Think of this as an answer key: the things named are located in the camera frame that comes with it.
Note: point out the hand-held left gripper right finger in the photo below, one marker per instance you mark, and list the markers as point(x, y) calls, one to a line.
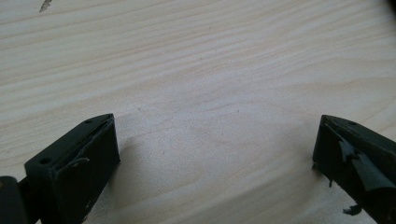
point(358, 161)

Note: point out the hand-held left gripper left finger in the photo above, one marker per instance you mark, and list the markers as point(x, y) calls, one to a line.
point(73, 174)

